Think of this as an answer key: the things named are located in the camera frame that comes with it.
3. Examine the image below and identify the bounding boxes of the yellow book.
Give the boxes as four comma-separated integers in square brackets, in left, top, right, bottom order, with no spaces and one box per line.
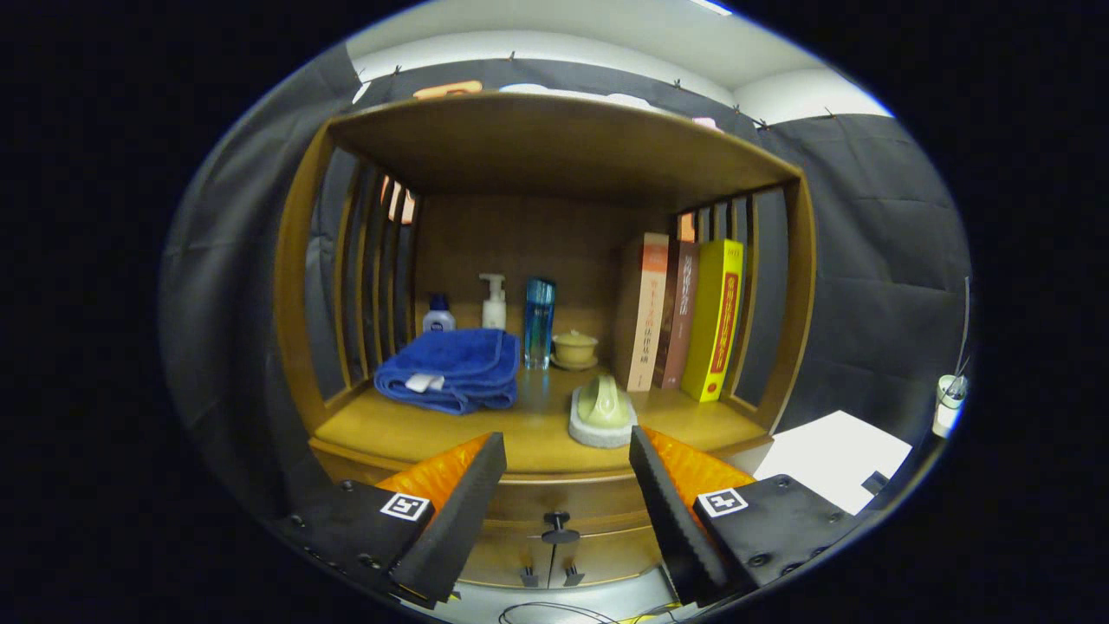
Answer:
[681,239,744,403]

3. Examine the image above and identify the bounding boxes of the blue glass bottle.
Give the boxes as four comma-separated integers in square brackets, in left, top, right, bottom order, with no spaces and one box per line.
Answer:
[522,277,557,371]

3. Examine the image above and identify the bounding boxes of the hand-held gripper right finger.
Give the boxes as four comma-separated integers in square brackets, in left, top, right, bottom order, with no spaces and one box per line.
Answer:
[629,425,867,608]

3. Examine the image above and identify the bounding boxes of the wooden cabinet door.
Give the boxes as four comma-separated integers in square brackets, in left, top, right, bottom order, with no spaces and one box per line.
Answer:
[550,524,666,587]
[459,537,555,588]

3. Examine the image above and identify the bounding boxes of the wooden drawer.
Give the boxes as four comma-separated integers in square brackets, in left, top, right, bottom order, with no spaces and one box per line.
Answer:
[310,438,774,547]

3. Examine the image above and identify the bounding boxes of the green scrub brush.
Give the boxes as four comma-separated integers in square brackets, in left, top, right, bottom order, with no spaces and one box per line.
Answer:
[568,374,639,449]

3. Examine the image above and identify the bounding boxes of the brown book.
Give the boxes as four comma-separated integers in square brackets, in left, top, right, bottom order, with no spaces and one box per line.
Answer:
[652,241,701,389]

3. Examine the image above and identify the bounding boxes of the white pump bottle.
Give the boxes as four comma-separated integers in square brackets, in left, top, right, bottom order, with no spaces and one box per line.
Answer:
[479,273,508,331]

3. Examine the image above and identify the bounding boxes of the orange and white book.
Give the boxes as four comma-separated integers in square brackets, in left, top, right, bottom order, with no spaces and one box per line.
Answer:
[615,232,671,393]

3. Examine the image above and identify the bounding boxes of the blue towel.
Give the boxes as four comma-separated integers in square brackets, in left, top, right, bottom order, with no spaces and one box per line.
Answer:
[373,328,521,416]

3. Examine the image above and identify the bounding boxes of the wooden countertop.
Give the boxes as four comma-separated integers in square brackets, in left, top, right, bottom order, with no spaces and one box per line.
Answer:
[312,364,772,478]

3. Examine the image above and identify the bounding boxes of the black floor cable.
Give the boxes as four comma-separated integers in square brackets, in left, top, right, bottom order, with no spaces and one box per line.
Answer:
[498,602,685,624]

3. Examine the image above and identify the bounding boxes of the wooden cabinet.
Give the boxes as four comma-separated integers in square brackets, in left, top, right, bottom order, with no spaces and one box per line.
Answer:
[273,91,818,590]

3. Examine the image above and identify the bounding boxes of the yellow lidded teacup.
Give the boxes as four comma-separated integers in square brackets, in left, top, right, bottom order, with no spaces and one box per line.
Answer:
[551,329,600,372]

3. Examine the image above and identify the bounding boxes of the small white blue-capped bottle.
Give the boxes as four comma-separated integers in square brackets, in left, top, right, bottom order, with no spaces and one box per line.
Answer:
[422,293,457,335]

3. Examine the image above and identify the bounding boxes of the black backdrop cloth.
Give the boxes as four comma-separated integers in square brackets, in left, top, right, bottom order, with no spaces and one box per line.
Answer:
[160,43,971,521]

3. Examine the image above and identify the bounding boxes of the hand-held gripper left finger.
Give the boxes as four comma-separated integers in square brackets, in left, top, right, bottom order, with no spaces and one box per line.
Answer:
[273,432,508,608]

